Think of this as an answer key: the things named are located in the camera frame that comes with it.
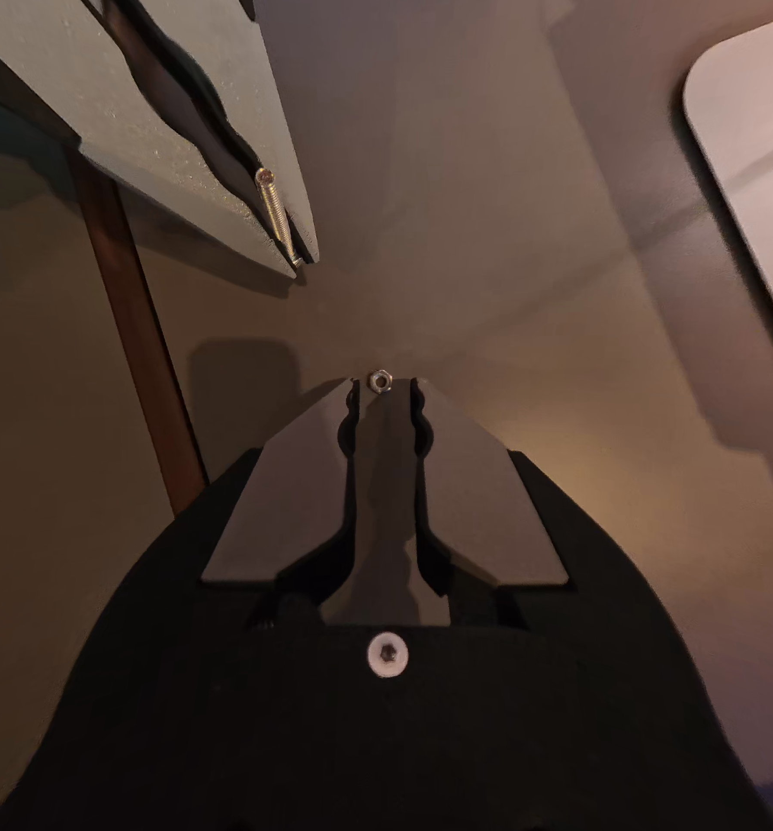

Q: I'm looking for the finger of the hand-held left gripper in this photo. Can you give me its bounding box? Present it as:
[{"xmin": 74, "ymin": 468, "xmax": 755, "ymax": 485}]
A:
[
  {"xmin": 110, "ymin": 0, "xmax": 321, "ymax": 265},
  {"xmin": 0, "ymin": 0, "xmax": 296, "ymax": 280}
]

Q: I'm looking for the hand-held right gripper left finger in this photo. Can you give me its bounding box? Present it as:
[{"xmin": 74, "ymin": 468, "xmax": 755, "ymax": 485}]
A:
[{"xmin": 201, "ymin": 378, "xmax": 361, "ymax": 608}]

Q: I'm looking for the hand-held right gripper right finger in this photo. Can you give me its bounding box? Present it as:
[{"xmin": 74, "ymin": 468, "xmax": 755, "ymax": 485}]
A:
[{"xmin": 411, "ymin": 377, "xmax": 569, "ymax": 597}]

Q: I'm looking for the silver metal bolt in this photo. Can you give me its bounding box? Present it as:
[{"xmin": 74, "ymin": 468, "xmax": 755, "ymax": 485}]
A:
[{"xmin": 254, "ymin": 167, "xmax": 304, "ymax": 268}]

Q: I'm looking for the white stand with flat base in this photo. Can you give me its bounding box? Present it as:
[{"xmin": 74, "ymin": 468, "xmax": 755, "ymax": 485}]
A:
[{"xmin": 683, "ymin": 10, "xmax": 773, "ymax": 364}]

